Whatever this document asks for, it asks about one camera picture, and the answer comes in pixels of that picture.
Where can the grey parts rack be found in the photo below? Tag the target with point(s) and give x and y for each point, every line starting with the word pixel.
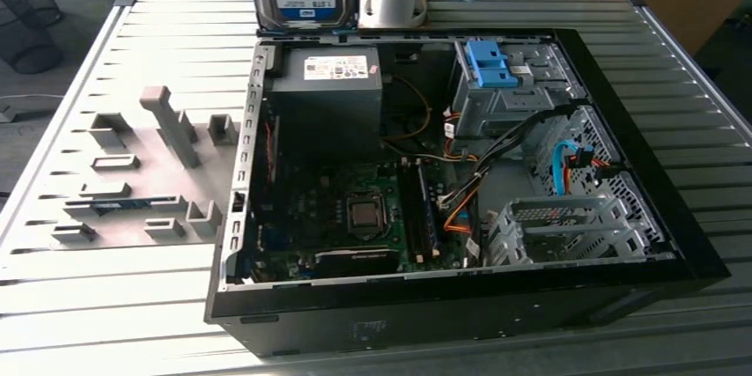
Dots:
pixel 146 182

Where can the green motherboard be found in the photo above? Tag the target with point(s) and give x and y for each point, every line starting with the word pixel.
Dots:
pixel 310 200

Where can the black graphics card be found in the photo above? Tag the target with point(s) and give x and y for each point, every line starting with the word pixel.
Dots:
pixel 354 261

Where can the metal drive cage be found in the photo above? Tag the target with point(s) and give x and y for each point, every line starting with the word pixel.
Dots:
pixel 517 105

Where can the grey power supply unit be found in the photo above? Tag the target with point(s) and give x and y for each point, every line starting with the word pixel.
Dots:
pixel 322 116

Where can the silver CPU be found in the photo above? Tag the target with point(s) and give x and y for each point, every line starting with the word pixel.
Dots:
pixel 365 214

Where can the CPU socket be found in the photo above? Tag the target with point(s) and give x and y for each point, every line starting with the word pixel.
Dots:
pixel 348 217

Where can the silver disk bay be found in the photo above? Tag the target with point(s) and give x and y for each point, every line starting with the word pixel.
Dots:
pixel 564 206

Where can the blue plastic drive latch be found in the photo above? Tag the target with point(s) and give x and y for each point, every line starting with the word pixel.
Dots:
pixel 490 72

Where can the black open PC case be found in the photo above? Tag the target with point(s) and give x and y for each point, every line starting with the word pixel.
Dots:
pixel 469 305

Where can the black mesh wastebasket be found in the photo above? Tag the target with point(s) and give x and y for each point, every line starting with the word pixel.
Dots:
pixel 29 32

